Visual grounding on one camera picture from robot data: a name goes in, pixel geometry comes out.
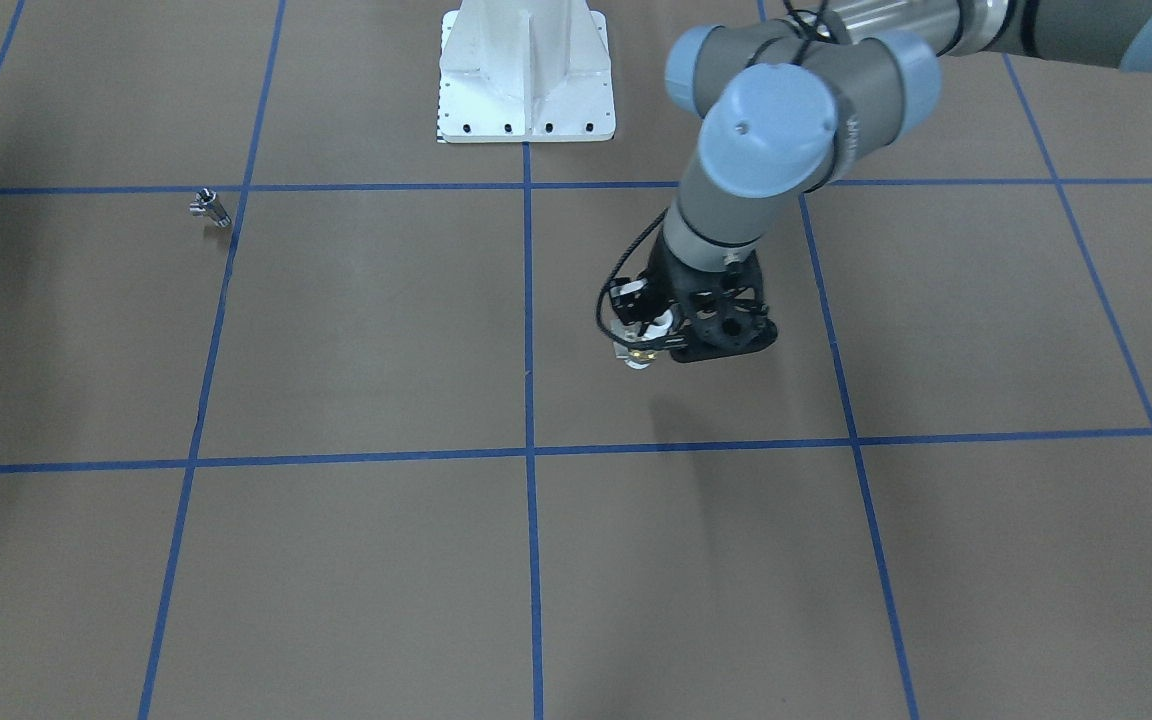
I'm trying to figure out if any white PPR pipe piece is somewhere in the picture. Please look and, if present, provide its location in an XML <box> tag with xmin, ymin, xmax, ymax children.
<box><xmin>611</xmin><ymin>310</ymin><xmax>675</xmax><ymax>370</ymax></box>

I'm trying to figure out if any white camera stand column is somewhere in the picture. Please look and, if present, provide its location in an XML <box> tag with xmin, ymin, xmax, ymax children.
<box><xmin>435</xmin><ymin>1</ymin><xmax>617</xmax><ymax>143</ymax></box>

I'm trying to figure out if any black camera cable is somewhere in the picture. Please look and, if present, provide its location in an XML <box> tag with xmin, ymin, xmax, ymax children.
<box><xmin>594</xmin><ymin>210</ymin><xmax>670</xmax><ymax>347</ymax></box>

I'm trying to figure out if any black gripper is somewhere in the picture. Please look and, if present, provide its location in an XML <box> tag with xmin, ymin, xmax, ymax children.
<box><xmin>611</xmin><ymin>243</ymin><xmax>704</xmax><ymax>359</ymax></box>

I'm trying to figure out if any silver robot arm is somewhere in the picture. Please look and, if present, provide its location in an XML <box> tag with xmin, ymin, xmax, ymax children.
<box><xmin>594</xmin><ymin>1</ymin><xmax>1152</xmax><ymax>369</ymax></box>

